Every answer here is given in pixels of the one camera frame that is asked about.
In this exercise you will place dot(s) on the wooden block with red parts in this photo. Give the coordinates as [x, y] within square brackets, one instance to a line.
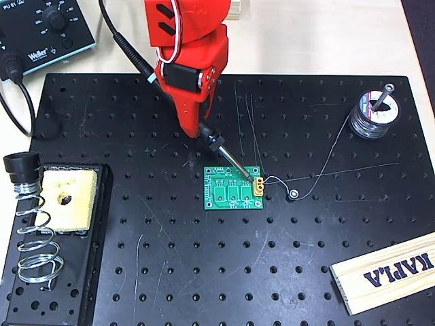
[237, 10]

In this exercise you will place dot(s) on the black perforated breadboard plate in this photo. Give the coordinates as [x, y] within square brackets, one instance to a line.
[204, 254]

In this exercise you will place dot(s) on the printed Kapla wood plank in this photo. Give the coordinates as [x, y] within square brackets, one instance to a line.
[391, 271]

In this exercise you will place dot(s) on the metal spool post bolt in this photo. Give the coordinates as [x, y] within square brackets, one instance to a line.
[383, 98]

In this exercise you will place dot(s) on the teal Weller soldering station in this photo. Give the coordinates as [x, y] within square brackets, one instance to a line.
[34, 34]

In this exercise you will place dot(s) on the green circuit board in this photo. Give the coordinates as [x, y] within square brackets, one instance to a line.
[232, 195]

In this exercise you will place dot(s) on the black iron stand base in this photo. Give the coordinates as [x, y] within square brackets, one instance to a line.
[85, 271]

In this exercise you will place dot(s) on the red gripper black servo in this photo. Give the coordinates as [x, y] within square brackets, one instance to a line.
[187, 104]

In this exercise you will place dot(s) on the yellow cleaning sponge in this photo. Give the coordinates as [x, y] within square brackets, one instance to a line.
[78, 203]

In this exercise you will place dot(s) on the black soldering iron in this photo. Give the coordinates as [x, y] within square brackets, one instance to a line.
[136, 61]

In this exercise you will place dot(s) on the metal spring iron holder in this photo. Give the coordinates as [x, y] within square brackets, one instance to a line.
[22, 163]

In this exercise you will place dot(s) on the yellow power connector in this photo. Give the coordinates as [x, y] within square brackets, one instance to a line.
[259, 186]

